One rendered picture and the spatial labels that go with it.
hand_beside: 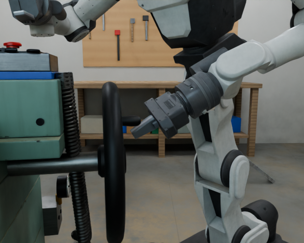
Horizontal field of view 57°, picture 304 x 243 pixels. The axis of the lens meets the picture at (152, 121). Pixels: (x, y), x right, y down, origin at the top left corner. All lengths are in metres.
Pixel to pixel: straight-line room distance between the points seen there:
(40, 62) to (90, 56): 3.33
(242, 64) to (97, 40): 3.26
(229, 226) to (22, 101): 0.94
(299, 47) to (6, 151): 0.62
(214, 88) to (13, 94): 0.39
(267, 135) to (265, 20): 1.53
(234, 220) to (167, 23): 0.78
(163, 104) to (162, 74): 3.14
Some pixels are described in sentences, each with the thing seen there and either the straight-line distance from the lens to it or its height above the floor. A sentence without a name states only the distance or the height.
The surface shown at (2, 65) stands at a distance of 0.49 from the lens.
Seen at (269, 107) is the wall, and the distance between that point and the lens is 4.15.
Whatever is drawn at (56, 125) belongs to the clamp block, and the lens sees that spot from 0.47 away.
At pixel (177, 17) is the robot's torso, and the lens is 0.85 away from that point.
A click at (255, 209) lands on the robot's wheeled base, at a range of 1.42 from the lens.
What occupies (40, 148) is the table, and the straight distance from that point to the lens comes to 0.46.
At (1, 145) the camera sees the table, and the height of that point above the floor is 0.86.
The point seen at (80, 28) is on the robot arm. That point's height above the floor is 1.13.
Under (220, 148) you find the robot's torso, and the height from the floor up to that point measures 0.71.
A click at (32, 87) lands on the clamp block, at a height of 0.95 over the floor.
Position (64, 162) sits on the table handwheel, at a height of 0.82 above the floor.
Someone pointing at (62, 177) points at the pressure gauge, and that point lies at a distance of 0.82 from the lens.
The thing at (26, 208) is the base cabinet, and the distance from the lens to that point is 0.66.
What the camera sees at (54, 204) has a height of 0.62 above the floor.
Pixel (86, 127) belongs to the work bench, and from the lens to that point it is 3.43.
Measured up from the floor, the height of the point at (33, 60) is 0.99.
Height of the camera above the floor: 0.97
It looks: 10 degrees down
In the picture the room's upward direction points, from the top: straight up
